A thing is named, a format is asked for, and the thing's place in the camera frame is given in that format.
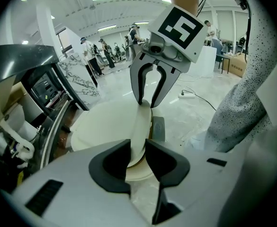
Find person's grey sweatshirt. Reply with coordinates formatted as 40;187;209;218
204;0;277;227

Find printed cardboard box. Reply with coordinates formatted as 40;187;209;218
230;53;248;78

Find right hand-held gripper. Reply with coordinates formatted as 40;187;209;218
129;4;208;109

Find white power strip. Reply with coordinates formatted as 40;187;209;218
178;91;196;99

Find black marble vanity table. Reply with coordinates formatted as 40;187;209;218
0;45;90;175

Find white sink basin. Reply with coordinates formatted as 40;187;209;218
0;84;45;151

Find beige pedal trash bin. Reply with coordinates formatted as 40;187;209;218
125;116;166;182

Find white drain pipe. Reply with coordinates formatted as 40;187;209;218
0;124;36;169

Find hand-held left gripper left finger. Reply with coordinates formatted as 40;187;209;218
11;138;153;227

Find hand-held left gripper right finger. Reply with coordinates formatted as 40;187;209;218
144;138;248;226

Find white plastic bag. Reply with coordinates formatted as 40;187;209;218
71;102;153;169

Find black plug cable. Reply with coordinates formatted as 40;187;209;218
192;92;217;111

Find white marble cabinet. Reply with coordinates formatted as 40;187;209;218
57;53;101;106

